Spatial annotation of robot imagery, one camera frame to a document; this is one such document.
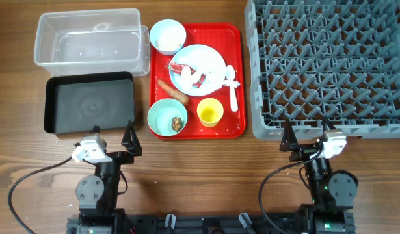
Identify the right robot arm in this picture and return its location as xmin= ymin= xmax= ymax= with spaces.
xmin=280 ymin=118 xmax=358 ymax=234

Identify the black plastic bin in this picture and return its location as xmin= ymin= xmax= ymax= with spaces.
xmin=44 ymin=71 xmax=135 ymax=135

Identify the orange carrot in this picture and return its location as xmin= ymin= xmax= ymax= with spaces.
xmin=157 ymin=80 xmax=189 ymax=106

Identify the white tissue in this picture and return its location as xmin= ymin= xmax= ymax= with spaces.
xmin=207 ymin=70 xmax=240 ymax=90

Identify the yellow plastic cup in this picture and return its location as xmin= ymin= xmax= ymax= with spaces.
xmin=196 ymin=97 xmax=224 ymax=128

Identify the red snack wrapper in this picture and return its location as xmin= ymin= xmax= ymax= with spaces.
xmin=167 ymin=60 xmax=194 ymax=76

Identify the white plastic spoon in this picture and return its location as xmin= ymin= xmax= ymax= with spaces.
xmin=226 ymin=65 xmax=239 ymax=112

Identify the light blue rice bowl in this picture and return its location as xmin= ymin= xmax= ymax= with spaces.
xmin=150 ymin=19 xmax=187 ymax=55

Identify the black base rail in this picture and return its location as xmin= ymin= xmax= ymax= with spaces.
xmin=66 ymin=213 xmax=356 ymax=234

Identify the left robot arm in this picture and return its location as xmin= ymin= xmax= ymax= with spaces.
xmin=66 ymin=121 xmax=142 ymax=234

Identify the brown food scrap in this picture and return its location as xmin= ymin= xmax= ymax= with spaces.
xmin=171 ymin=117 xmax=183 ymax=132

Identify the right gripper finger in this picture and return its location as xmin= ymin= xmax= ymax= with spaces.
xmin=321 ymin=116 xmax=333 ymax=132
xmin=279 ymin=120 xmax=299 ymax=152

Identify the mint green bowl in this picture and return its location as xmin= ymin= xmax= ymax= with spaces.
xmin=147 ymin=98 xmax=188 ymax=137

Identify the grey dishwasher rack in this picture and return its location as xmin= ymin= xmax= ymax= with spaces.
xmin=245 ymin=0 xmax=400 ymax=140

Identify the clear plastic bin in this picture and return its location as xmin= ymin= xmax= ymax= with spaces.
xmin=34 ymin=8 xmax=150 ymax=77

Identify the light blue plate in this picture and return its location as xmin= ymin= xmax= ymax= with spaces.
xmin=169 ymin=44 xmax=226 ymax=96

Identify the red serving tray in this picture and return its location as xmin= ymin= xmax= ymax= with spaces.
xmin=150 ymin=23 xmax=247 ymax=140

